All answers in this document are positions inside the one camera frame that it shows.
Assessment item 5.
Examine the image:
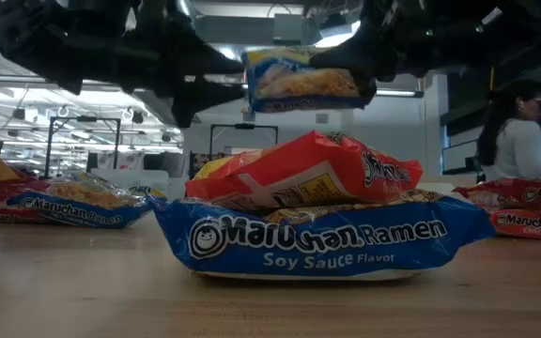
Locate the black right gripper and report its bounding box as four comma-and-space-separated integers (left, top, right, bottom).
310, 0, 441, 109

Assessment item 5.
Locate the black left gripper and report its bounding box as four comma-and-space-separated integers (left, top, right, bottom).
63, 0, 249, 129

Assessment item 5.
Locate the blue soy sauce ramen packet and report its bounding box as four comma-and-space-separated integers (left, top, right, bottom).
241, 45, 378, 114
149, 190, 497, 283
6, 172, 167, 230

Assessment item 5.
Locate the fluorescent light fixture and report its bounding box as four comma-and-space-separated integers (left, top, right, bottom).
375, 88, 425, 100

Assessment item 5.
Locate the person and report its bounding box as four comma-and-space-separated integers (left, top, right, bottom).
475, 79, 541, 183

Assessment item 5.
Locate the black metal frame stand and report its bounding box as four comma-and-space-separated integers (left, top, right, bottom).
209, 122, 280, 163
43, 115, 122, 180

